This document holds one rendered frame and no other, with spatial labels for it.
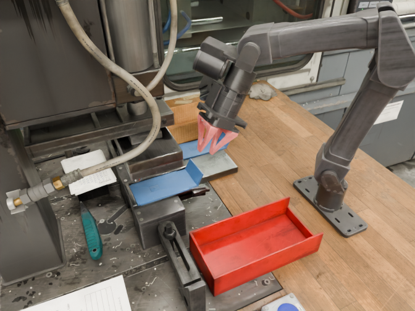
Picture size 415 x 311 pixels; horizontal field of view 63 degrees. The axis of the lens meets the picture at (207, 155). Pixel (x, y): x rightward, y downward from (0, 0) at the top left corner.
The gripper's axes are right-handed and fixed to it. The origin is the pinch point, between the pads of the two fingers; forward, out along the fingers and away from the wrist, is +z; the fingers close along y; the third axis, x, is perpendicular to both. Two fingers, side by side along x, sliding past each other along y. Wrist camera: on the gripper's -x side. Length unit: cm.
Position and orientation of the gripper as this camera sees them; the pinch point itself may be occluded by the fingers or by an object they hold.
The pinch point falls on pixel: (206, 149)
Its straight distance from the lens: 76.1
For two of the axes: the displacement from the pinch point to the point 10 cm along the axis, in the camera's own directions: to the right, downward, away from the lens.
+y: -8.1, -1.8, -5.6
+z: -4.1, 8.6, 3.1
